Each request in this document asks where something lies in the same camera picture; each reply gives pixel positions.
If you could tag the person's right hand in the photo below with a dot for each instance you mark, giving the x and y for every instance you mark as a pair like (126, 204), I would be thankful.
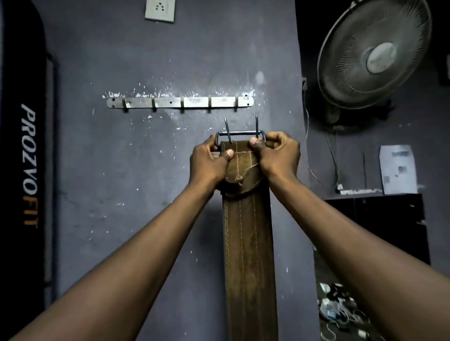
(281, 156)

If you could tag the person's left hand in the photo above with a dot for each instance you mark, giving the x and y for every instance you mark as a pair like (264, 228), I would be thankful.
(206, 165)

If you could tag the person's left thumb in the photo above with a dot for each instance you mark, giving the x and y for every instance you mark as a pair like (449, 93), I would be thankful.
(225, 156)

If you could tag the person's right thumb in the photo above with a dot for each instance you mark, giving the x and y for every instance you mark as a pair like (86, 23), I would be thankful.
(257, 147)

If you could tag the brown leather weightlifting belt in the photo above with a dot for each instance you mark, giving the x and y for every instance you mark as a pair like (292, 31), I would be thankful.
(248, 239)

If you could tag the person's left forearm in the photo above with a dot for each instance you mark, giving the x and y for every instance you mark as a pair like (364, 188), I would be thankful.
(116, 267)

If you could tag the person's right forearm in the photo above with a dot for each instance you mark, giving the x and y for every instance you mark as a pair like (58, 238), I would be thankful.
(355, 253)

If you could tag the white power strip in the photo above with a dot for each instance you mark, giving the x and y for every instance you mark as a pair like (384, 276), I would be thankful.
(358, 191)

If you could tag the white paper sheet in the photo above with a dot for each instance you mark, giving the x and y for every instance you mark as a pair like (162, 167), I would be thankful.
(398, 170)

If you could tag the black cabinet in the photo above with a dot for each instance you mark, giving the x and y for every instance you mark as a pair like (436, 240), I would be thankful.
(390, 224)

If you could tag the black punching bag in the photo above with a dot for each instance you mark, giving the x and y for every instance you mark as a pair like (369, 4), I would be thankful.
(21, 158)

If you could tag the metal wall hook rail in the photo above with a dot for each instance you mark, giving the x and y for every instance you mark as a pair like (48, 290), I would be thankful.
(179, 102)

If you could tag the wall-mounted fan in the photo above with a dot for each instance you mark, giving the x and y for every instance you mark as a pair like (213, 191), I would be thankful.
(372, 56)

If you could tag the white wall socket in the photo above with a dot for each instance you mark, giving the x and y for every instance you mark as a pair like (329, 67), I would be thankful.
(160, 10)

